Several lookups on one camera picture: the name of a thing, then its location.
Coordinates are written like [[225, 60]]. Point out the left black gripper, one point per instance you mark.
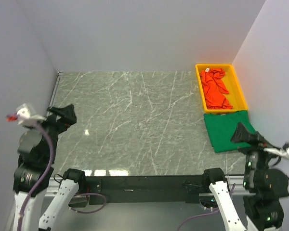
[[57, 120]]

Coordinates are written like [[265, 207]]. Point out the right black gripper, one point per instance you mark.
[[256, 143]]

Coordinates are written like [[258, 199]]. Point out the green t-shirt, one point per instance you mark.
[[221, 128]]

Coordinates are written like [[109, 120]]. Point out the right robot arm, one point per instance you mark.
[[266, 185]]

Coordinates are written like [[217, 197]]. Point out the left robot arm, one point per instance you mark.
[[37, 150]]

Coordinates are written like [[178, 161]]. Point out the yellow plastic bin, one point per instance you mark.
[[230, 80]]

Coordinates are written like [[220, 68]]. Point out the orange t-shirt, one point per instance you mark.
[[214, 89]]

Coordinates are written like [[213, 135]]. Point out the black base beam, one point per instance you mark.
[[145, 189]]

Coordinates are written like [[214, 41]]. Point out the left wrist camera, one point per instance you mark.
[[25, 115]]

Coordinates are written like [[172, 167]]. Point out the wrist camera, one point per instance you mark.
[[282, 152], [25, 115]]

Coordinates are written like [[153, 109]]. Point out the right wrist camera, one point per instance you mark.
[[282, 152]]

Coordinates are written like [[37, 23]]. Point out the aluminium frame rail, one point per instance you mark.
[[232, 179]]

